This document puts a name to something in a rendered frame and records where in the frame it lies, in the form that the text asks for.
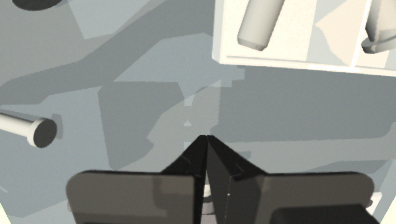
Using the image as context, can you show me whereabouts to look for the white block with screws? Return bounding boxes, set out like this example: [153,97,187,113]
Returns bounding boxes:
[366,188,382,215]

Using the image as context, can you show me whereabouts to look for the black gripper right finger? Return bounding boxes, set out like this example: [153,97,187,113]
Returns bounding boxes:
[206,135,375,224]

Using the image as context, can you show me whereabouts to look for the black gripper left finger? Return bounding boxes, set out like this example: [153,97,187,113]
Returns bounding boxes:
[66,135,208,224]

